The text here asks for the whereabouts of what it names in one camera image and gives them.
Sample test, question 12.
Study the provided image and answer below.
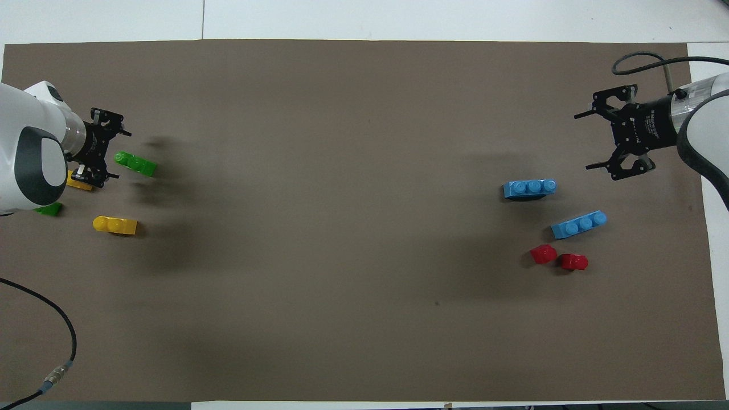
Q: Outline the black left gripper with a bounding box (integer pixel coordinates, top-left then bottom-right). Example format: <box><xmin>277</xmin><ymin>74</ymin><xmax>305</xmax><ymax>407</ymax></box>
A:
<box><xmin>71</xmin><ymin>108</ymin><xmax>132</xmax><ymax>189</ymax></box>

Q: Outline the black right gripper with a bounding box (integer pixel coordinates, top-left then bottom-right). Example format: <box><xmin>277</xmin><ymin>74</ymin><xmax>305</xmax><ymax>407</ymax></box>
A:
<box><xmin>574</xmin><ymin>84</ymin><xmax>679</xmax><ymax>182</ymax></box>

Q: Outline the blue three-stud toy brick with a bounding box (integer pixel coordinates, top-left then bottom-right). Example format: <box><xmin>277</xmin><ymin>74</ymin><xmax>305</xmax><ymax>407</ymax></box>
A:
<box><xmin>502</xmin><ymin>179</ymin><xmax>558</xmax><ymax>200</ymax></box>
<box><xmin>550</xmin><ymin>210</ymin><xmax>608</xmax><ymax>240</ymax></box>

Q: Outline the yellow two-stud toy brick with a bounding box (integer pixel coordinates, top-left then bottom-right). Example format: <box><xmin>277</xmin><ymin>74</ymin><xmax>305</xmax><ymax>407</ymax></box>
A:
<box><xmin>92</xmin><ymin>215</ymin><xmax>139</xmax><ymax>237</ymax></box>
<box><xmin>66</xmin><ymin>170</ymin><xmax>95</xmax><ymax>192</ymax></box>

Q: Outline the brown table mat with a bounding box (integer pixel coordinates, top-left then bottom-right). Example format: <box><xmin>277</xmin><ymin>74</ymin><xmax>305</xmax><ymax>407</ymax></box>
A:
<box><xmin>0</xmin><ymin>39</ymin><xmax>727</xmax><ymax>402</ymax></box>

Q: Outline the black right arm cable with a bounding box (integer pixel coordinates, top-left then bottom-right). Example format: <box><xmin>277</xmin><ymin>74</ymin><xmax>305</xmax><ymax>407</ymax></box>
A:
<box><xmin>612</xmin><ymin>52</ymin><xmax>691</xmax><ymax>96</ymax></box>

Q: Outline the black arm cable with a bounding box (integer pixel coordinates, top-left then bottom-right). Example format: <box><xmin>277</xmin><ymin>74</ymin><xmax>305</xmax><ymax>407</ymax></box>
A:
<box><xmin>0</xmin><ymin>277</ymin><xmax>78</xmax><ymax>410</ymax></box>
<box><xmin>612</xmin><ymin>52</ymin><xmax>691</xmax><ymax>96</ymax></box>

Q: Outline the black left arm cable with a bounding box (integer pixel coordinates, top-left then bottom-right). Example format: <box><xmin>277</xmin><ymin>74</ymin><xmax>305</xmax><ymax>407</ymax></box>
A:
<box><xmin>0</xmin><ymin>277</ymin><xmax>78</xmax><ymax>410</ymax></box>

